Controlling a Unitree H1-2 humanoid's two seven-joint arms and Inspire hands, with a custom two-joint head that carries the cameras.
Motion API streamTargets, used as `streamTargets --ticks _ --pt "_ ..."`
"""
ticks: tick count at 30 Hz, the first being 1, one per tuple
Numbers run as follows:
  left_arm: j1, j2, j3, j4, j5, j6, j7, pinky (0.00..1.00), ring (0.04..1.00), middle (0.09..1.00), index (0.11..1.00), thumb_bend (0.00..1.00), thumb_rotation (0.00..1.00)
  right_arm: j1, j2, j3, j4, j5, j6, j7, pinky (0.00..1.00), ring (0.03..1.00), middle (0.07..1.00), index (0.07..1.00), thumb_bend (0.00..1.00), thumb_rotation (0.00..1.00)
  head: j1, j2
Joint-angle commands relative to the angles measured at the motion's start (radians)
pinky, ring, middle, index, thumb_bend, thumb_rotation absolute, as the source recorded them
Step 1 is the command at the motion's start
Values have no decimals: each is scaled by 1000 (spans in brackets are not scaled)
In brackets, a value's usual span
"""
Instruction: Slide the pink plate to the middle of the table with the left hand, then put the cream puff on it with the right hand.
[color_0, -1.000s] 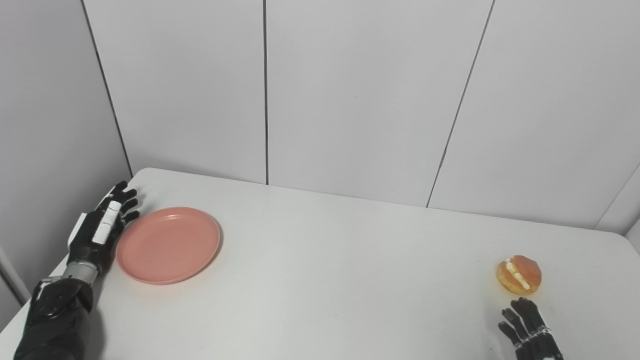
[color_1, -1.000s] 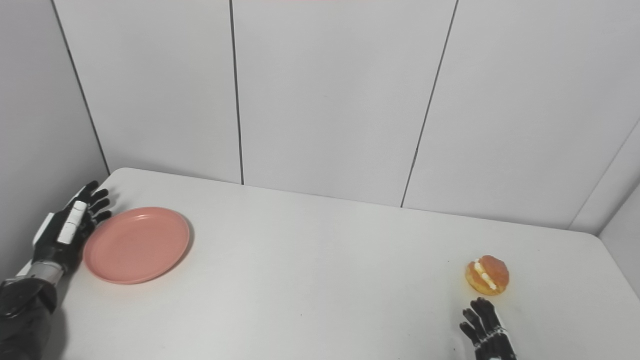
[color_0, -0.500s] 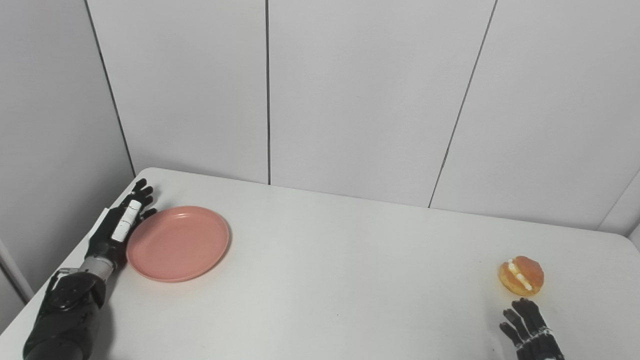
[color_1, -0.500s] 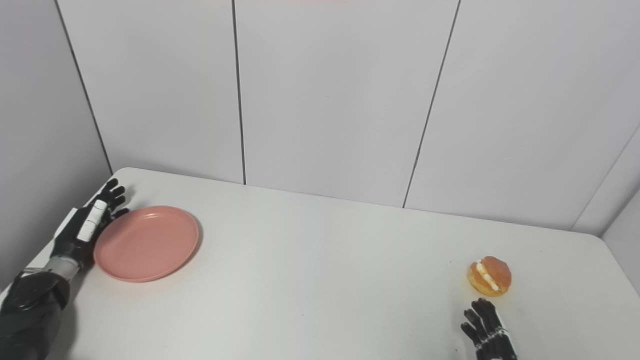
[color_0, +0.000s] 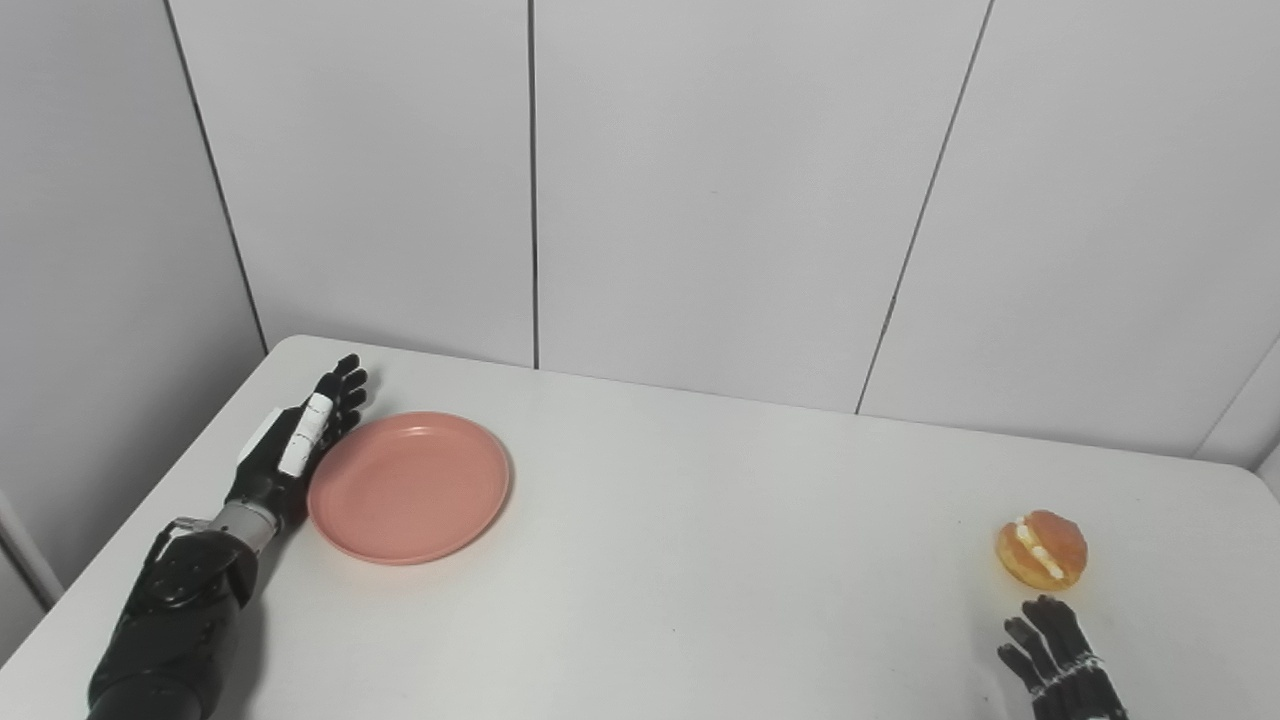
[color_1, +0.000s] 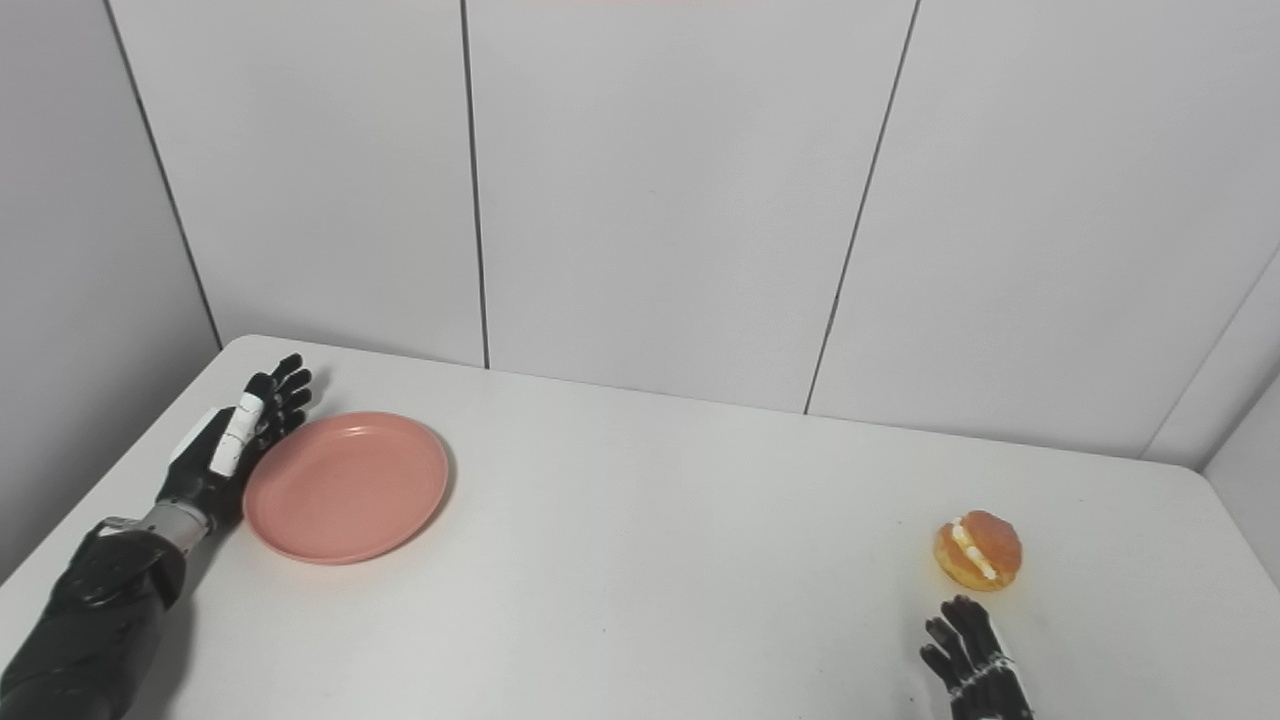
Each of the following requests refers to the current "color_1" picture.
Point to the pink round plate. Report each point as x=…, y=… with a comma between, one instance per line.
x=345, y=488

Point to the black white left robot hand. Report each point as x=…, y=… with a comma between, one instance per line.
x=215, y=450

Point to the cream puff pastry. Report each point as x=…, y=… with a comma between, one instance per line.
x=980, y=550

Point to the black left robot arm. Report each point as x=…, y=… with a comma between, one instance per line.
x=90, y=620

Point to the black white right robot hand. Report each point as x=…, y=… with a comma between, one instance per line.
x=980, y=670

